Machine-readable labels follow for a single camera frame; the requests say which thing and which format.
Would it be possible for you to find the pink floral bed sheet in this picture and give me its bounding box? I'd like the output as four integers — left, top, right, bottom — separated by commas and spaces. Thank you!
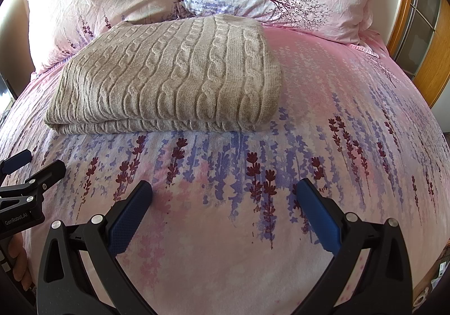
0, 22, 450, 315

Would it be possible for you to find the beige cable knit sweater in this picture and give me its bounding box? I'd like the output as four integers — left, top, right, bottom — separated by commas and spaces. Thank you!
44, 13, 284, 135

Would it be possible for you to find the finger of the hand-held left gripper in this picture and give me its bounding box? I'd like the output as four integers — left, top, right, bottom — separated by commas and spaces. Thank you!
0, 161, 67, 212
0, 149, 33, 176

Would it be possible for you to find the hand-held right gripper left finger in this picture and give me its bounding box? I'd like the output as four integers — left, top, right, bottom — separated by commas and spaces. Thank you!
35, 180, 156, 315

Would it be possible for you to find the frosted glass panel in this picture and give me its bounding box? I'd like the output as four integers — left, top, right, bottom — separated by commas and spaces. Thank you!
395, 0, 443, 77

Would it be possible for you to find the wooden bed frame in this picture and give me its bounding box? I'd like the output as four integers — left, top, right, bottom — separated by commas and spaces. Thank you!
387, 0, 450, 110

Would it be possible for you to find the person's left hand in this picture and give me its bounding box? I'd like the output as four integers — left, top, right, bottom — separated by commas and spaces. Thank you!
8, 233, 36, 292

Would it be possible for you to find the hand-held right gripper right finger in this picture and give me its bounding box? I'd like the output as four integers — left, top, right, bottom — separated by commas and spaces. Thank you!
296, 178, 414, 315

